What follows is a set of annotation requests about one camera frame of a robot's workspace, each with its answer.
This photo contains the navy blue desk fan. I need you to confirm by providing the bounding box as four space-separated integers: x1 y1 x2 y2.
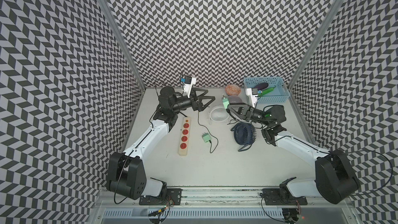
231 122 257 152

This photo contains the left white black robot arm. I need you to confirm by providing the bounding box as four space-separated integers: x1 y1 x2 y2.
106 86 216 201

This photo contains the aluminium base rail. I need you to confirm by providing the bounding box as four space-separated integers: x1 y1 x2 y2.
86 187 362 224

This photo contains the green toy cucumber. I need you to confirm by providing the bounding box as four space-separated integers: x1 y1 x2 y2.
258 87 276 97

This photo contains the light blue plastic basket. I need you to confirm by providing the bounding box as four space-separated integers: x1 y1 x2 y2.
243 77 290 107

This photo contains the green plug of blue fan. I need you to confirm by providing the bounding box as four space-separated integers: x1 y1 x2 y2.
222 97 230 109

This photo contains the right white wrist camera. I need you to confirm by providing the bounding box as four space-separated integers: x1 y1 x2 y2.
245 88 259 107

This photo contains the purple toy eggplant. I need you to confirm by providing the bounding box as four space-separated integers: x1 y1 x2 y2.
254 83 269 91

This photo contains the beige red power strip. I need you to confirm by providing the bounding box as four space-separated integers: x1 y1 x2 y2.
178 117 191 156

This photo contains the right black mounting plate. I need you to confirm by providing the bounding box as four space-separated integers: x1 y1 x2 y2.
260 188 308 206

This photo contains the black mounting plate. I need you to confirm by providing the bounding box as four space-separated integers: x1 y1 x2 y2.
139 188 182 205
260 188 308 206

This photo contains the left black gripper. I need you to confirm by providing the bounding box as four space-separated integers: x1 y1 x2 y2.
170 87 214 112

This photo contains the white desk fan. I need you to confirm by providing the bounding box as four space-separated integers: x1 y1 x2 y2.
209 105 230 124

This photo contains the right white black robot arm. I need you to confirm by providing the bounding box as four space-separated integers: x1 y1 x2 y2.
224 103 360 205

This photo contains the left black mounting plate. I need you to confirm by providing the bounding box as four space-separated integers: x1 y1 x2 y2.
139 188 182 205

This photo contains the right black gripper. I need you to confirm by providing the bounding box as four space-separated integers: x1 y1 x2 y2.
227 101 272 126

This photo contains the green plug of white fan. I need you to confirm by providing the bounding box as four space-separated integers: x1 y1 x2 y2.
202 133 211 143

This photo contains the black cable of white fan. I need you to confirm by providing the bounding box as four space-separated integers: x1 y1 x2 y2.
197 110 219 155

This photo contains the lilac bowl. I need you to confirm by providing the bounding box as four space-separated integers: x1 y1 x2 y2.
228 95 244 104

